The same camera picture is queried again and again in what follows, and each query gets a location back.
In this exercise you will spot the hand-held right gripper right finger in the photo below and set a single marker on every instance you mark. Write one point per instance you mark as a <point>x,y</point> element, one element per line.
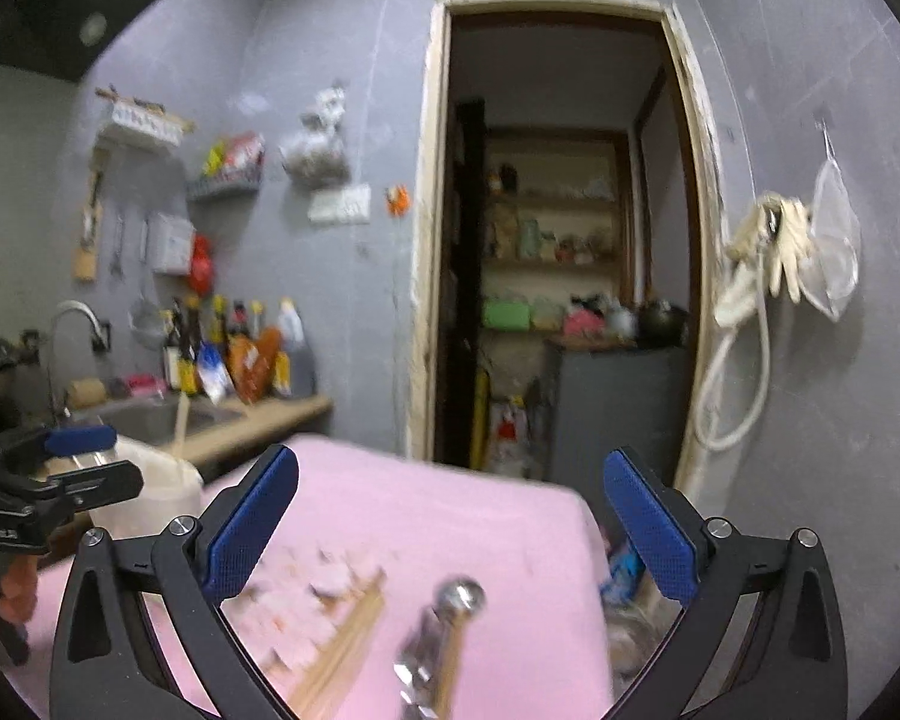
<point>652,525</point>

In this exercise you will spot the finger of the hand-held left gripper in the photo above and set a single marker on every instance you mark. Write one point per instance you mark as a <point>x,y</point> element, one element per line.
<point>82,439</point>
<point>97,484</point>

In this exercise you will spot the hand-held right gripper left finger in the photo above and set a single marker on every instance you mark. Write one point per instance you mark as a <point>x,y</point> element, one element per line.
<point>251,532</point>

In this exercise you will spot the white utensil holder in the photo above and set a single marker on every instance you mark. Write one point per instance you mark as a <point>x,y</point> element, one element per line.
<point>157,480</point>

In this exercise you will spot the metal spoon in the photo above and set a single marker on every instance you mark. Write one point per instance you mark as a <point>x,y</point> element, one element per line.
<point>459,598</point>

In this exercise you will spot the person's left hand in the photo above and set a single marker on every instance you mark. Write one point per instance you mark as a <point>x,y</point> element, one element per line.
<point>16,589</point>

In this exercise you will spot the blue packet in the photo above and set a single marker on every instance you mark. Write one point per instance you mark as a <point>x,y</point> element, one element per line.
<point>626,570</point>

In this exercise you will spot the steel sink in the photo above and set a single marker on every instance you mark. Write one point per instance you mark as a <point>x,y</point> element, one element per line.
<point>142,416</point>

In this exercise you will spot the chrome faucet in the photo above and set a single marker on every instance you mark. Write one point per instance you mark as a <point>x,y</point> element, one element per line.
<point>75,311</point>

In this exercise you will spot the wooden countertop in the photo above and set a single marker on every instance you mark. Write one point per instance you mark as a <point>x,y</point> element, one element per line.
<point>270,420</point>

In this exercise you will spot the grey cabinet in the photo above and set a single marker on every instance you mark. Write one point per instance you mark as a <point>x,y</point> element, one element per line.
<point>615,412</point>

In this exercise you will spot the hanging metal strainer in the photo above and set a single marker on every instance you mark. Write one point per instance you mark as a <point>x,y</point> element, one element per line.
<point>146,322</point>

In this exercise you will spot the hanging wooden brush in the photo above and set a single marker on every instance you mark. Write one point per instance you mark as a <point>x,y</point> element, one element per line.
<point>88,240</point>

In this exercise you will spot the red and white bag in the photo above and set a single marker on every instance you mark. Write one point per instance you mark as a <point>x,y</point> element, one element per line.
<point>508,435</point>

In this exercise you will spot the row of condiment bottles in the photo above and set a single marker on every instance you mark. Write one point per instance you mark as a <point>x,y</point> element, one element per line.
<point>255,360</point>

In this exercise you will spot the hanging metal utensil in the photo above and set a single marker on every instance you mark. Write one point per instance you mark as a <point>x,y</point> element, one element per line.
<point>118,244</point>

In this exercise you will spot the pink printed cloth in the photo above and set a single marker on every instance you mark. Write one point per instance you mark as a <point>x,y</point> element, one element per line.
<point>450,510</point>

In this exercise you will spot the yellow stick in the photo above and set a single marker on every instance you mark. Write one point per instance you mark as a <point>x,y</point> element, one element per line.
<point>481,420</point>

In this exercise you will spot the black pot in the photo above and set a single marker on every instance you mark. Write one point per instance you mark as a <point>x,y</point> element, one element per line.
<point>661,319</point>

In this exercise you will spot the red hanging bag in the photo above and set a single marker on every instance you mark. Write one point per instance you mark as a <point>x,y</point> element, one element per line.
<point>202,262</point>

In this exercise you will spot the hanging white box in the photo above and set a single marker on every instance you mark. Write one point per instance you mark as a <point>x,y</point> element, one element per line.
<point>171,244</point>

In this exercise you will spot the wooden shelf unit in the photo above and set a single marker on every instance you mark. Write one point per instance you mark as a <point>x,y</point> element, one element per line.
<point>551,232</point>

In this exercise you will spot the white rubber gloves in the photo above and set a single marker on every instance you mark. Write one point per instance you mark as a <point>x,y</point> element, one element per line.
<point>784,240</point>

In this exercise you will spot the hanging mesh bag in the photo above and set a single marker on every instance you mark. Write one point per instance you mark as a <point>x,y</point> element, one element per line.
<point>832,240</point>

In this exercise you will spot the hanging clear plastic bag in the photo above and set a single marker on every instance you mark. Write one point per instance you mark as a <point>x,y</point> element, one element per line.
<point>315,150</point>

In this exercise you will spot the white wall shelf rack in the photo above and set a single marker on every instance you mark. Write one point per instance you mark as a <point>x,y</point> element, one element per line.
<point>142,120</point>

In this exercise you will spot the pale door frame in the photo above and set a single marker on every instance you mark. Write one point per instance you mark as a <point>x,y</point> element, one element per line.
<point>422,240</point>

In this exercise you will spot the white wall socket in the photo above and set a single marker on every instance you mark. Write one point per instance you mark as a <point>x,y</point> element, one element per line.
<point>339,204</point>

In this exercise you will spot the orange wall hook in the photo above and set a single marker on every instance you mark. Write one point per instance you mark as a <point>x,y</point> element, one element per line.
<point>397,199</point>

